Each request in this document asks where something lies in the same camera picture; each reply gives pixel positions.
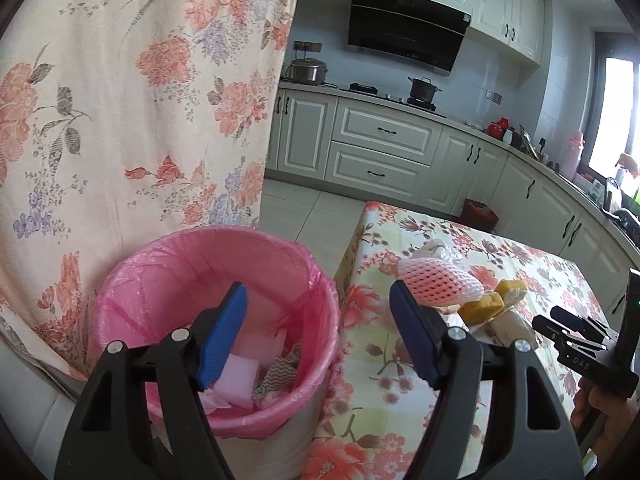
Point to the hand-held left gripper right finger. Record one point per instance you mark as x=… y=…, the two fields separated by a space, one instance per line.
x=415 y=335

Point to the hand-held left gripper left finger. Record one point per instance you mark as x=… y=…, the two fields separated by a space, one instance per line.
x=222 y=340

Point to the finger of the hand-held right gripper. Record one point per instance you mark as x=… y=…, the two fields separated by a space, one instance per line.
x=570 y=316
x=550 y=332

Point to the white foam block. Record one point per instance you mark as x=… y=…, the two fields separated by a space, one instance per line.
x=240 y=377

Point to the small pink foam fruit net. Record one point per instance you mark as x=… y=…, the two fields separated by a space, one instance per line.
x=435 y=280

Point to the white tissue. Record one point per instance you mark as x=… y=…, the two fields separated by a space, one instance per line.
x=212 y=400

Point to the chevron patterned wrapper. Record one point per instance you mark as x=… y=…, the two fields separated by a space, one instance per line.
x=277 y=380

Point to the white plastic bag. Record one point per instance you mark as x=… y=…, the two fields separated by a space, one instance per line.
x=440 y=247

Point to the pink trash bag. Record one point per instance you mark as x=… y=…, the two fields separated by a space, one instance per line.
x=150 y=280

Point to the white trash bin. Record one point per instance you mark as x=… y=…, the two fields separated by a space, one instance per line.
x=280 y=440

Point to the person's right hand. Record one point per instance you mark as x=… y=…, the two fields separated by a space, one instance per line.
x=615 y=420

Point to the floral tablecloth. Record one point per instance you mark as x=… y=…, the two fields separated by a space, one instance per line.
x=380 y=260

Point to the dark kitchenware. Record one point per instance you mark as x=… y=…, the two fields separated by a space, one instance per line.
x=625 y=215

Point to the red floor bin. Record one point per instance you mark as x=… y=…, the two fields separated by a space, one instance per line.
x=479 y=214

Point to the pink thermos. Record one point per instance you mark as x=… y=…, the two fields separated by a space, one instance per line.
x=574 y=155

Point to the metal dish rack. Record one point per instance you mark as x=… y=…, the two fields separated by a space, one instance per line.
x=531 y=144

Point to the white lower cabinets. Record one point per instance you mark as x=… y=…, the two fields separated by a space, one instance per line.
x=385 y=160

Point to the white cabinets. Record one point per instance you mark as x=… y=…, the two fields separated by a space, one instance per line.
x=500 y=0
x=385 y=160

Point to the white jar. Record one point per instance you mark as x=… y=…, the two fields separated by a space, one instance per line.
x=508 y=136

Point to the red kettle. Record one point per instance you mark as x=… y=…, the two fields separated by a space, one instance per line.
x=496 y=129

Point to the window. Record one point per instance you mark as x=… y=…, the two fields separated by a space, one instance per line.
x=612 y=110

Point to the black cooking pot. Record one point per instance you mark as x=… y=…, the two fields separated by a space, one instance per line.
x=424 y=91

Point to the floral curtain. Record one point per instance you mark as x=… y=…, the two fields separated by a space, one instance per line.
x=125 y=110

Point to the black gas stove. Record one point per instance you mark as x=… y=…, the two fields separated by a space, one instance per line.
x=365 y=90

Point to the silver rice cooker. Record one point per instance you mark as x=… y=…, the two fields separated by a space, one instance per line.
x=306 y=71

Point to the black range hood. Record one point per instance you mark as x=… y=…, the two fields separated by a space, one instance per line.
x=405 y=25

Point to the white upper cabinets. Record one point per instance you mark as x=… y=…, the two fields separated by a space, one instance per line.
x=500 y=0

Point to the white wall outlet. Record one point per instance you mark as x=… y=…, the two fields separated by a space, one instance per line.
x=493 y=95

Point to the dark wall outlet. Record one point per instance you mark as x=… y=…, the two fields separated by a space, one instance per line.
x=306 y=46

